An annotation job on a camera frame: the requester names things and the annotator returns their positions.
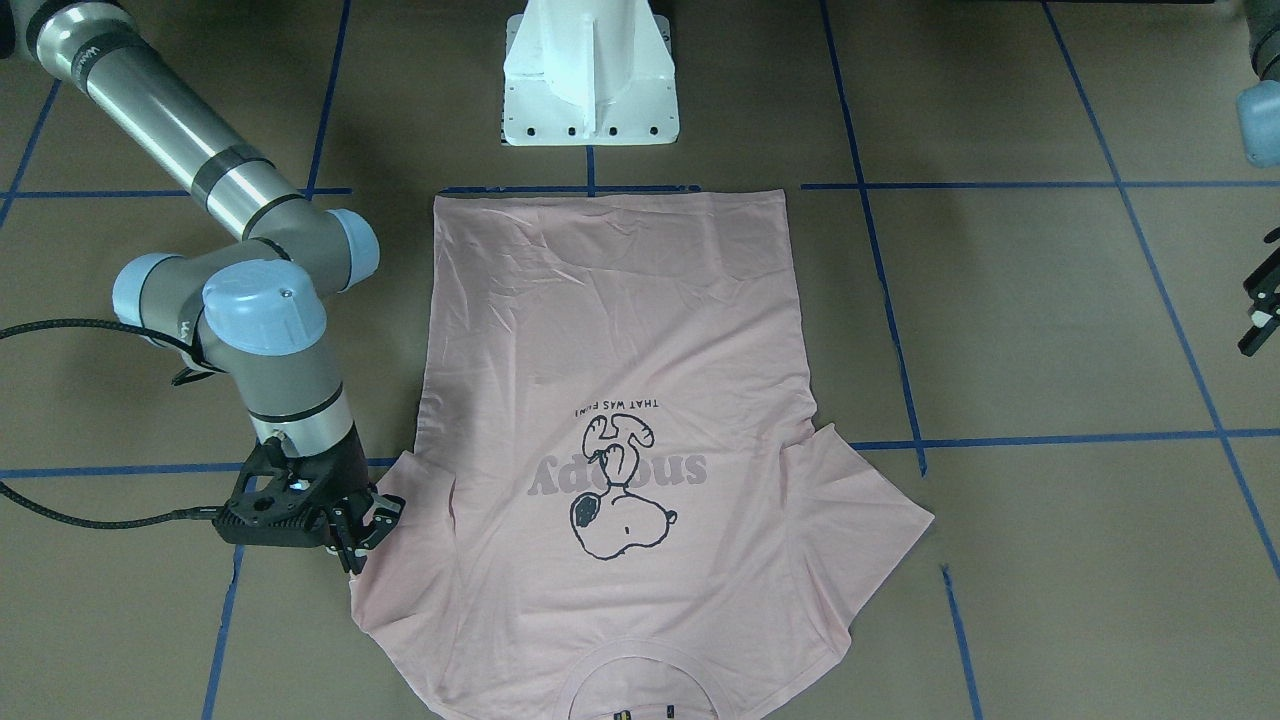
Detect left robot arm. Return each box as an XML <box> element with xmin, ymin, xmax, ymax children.
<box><xmin>1236</xmin><ymin>1</ymin><xmax>1279</xmax><ymax>357</ymax></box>

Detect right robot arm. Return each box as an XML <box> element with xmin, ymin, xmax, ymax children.
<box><xmin>3</xmin><ymin>1</ymin><xmax>404</xmax><ymax>575</ymax></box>

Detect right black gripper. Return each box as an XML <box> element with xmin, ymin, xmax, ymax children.
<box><xmin>270</xmin><ymin>427</ymin><xmax>404</xmax><ymax>577</ymax></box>

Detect pink Snoopy t-shirt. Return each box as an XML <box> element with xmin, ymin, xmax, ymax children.
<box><xmin>352</xmin><ymin>191</ymin><xmax>932</xmax><ymax>719</ymax></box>

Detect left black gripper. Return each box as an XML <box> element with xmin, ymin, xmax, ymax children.
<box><xmin>1238</xmin><ymin>255</ymin><xmax>1279</xmax><ymax>357</ymax></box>

